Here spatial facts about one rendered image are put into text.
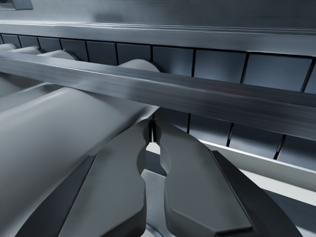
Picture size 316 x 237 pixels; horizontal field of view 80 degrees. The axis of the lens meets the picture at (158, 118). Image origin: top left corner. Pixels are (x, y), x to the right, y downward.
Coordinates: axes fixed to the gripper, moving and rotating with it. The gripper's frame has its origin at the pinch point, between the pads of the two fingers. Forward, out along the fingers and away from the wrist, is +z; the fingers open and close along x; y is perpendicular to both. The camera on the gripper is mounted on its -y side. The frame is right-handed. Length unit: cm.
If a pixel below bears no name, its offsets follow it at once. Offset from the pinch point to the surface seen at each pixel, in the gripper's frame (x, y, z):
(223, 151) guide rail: 5.7, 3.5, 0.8
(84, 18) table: -8.0, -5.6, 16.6
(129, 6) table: -2.0, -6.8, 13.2
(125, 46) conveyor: -2.1, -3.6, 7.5
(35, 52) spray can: -13.2, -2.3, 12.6
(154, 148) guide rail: 0.2, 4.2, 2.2
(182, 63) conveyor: 2.7, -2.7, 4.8
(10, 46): -17.8, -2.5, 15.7
